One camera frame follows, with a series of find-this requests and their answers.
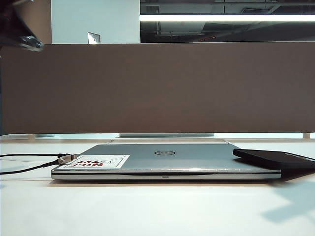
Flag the metal wall plate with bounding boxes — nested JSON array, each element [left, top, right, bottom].
[[88, 31, 101, 45]]

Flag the black smartphone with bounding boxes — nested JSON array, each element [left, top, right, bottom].
[[233, 148, 315, 170]]

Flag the silver Dell laptop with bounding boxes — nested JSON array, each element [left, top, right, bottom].
[[51, 144, 282, 180]]

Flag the brown partition panel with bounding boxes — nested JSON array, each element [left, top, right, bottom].
[[0, 42, 315, 135]]

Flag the black charging cable silver plug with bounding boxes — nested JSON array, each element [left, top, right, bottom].
[[0, 152, 79, 175]]

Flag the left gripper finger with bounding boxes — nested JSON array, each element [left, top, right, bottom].
[[9, 0, 37, 38], [0, 0, 44, 52]]

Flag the white red laptop sticker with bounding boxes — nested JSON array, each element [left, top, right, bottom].
[[64, 154, 131, 170]]

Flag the dark glass window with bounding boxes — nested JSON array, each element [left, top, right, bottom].
[[140, 0, 315, 44]]

